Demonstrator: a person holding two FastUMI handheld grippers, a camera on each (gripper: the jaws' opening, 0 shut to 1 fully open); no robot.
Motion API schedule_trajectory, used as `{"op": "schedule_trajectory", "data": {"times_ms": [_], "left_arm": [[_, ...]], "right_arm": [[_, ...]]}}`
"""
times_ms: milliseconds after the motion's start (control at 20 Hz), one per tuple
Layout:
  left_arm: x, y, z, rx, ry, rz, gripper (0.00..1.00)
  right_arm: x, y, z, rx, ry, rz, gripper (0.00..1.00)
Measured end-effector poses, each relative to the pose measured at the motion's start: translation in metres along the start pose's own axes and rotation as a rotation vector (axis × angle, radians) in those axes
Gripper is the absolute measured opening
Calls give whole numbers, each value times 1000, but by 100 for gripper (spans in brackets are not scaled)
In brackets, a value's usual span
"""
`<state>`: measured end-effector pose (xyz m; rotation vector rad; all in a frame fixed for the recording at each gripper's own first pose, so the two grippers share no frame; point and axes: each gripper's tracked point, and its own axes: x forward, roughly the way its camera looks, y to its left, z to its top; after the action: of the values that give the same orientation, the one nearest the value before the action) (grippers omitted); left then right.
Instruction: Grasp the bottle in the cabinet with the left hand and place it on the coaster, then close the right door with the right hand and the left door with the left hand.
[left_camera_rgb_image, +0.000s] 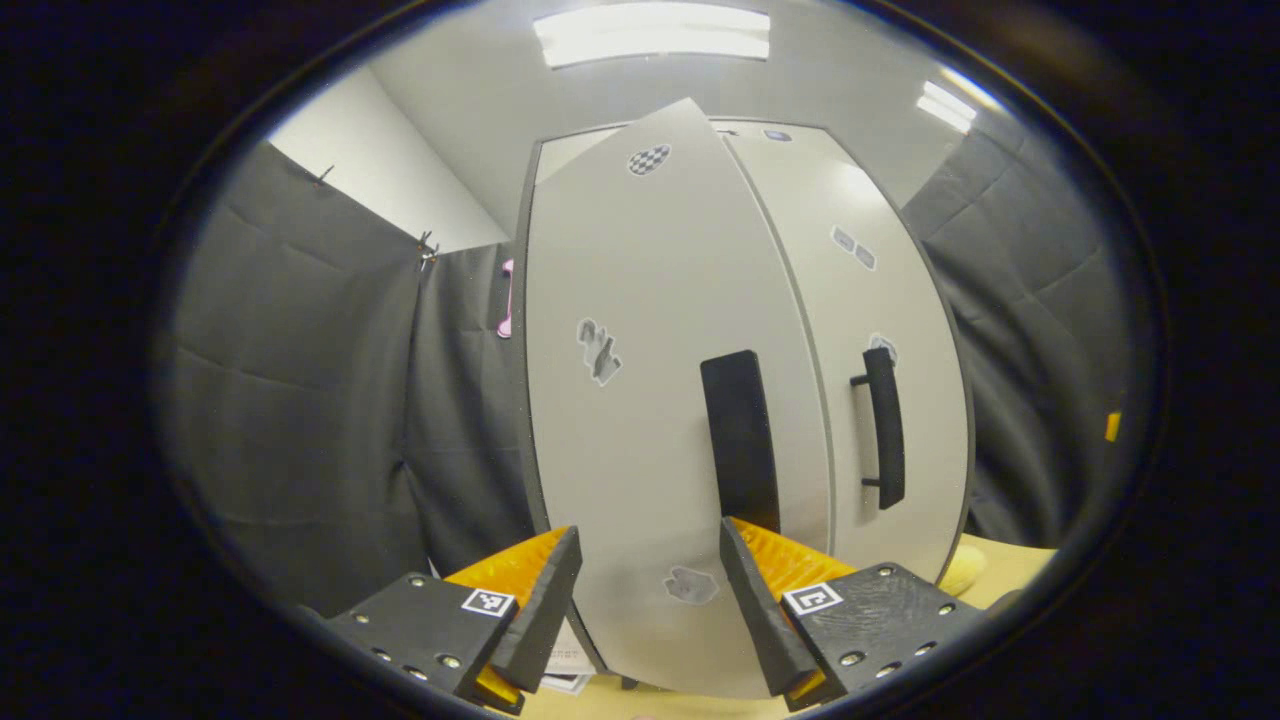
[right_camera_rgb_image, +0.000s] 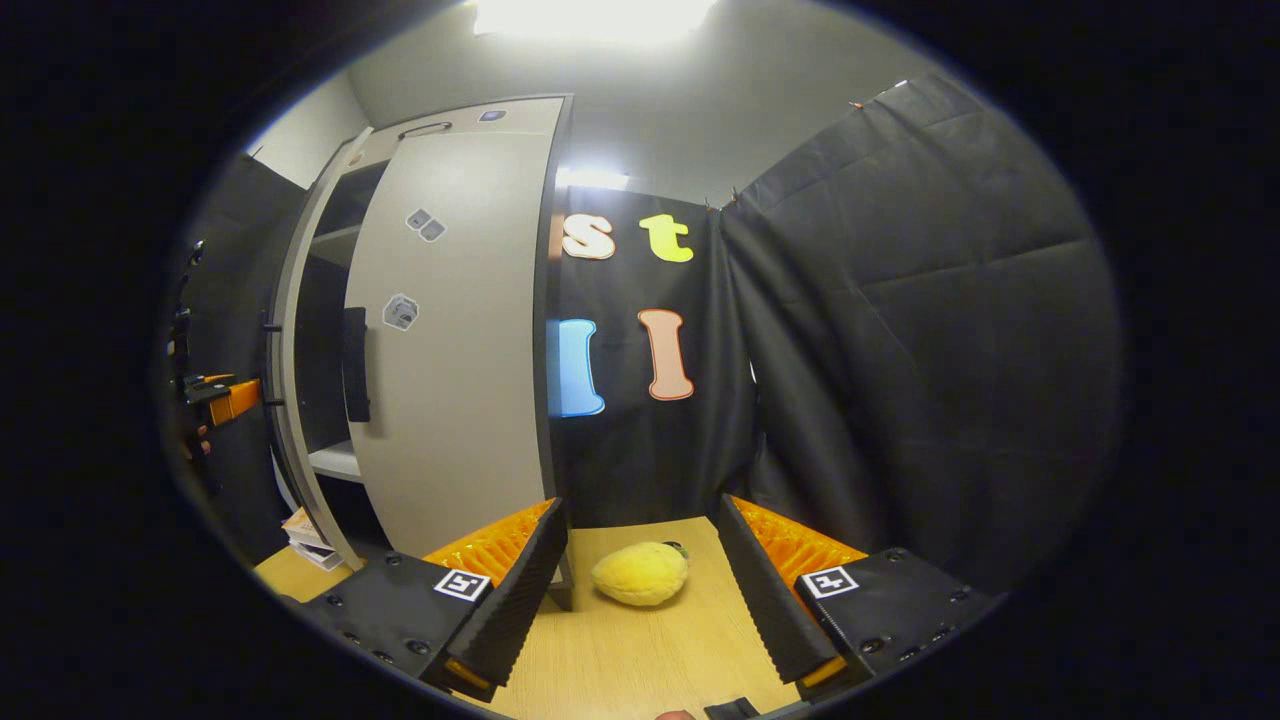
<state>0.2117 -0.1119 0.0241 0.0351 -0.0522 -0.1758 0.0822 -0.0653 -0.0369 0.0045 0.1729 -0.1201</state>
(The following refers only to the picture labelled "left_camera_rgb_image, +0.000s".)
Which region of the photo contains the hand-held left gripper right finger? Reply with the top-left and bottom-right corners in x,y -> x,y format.
718,516 -> 991,713

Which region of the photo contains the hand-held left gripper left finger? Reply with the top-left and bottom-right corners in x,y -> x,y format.
325,525 -> 584,716

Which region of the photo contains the grey cabinet door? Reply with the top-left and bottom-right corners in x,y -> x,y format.
715,124 -> 973,586
522,97 -> 836,699

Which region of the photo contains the grey cabinet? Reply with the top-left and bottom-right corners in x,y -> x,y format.
513,118 -> 978,693

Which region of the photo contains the black backdrop cloth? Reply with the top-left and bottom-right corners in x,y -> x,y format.
160,100 -> 1133,613

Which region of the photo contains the small ceiling light panel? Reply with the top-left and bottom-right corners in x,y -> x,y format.
917,78 -> 1003,135

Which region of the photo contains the large ceiling light panel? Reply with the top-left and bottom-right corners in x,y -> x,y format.
533,2 -> 772,69

